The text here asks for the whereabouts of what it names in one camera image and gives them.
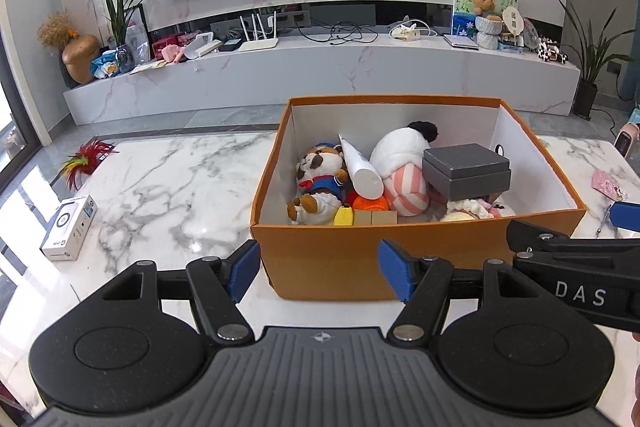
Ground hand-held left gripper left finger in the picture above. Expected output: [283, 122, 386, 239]
[87, 239, 261, 348]

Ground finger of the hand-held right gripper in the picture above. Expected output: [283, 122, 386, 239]
[612, 202, 640, 228]
[506, 219, 640, 258]

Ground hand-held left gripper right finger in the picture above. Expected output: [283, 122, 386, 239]
[378, 239, 553, 348]

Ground small brown cardboard box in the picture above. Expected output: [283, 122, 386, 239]
[352, 209, 399, 226]

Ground orange cardboard box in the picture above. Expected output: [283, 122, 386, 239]
[249, 94, 587, 303]

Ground white pink crochet doll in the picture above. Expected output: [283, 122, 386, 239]
[440, 198, 516, 223]

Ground orange crochet fruit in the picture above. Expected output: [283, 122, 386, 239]
[345, 192, 391, 212]

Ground grey lidded box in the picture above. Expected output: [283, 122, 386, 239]
[421, 143, 512, 202]

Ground white lotion tube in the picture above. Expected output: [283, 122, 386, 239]
[338, 134, 385, 199]

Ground white pink striped panda plush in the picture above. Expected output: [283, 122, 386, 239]
[369, 121, 441, 218]

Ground brown sailor bear plush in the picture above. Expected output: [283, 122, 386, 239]
[286, 143, 351, 226]

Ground pink card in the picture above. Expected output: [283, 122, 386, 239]
[591, 170, 628, 200]

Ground pink stool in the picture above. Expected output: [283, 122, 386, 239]
[614, 123, 640, 155]

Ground green plant in black pot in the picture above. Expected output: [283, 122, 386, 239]
[557, 0, 633, 118]

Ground black white cow figurine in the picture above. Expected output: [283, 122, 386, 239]
[537, 38, 571, 65]

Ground white carton box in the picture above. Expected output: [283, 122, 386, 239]
[40, 194, 98, 261]

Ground red green feather toy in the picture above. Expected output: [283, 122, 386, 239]
[60, 138, 121, 190]

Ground white marble tv console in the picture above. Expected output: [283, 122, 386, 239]
[63, 32, 581, 125]

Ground silver tablet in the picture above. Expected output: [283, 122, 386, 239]
[442, 33, 480, 51]

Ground round paper fan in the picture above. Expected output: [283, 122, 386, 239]
[500, 6, 526, 48]

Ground paper envelope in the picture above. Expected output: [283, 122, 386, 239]
[130, 59, 168, 75]

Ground white router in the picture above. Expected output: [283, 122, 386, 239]
[237, 12, 279, 52]

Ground white plastic device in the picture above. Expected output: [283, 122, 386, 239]
[182, 33, 222, 60]

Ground painted picture card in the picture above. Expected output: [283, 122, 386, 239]
[451, 0, 520, 40]

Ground small tan teddy bear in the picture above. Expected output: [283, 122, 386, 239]
[472, 0, 503, 18]

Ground red pink box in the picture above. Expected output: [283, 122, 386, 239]
[151, 36, 181, 58]

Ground blue snack packet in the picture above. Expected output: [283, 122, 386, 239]
[90, 52, 121, 78]

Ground gold vase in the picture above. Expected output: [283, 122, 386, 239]
[61, 34, 101, 85]

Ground green plant in glass vase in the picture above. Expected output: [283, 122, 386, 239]
[102, 0, 156, 72]

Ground dried yellow flowers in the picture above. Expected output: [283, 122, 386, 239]
[37, 11, 81, 50]

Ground white cables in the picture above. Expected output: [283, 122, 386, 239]
[389, 18, 441, 42]

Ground black cables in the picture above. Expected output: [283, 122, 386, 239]
[300, 21, 381, 45]

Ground picture frame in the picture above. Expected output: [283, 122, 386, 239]
[124, 4, 151, 68]

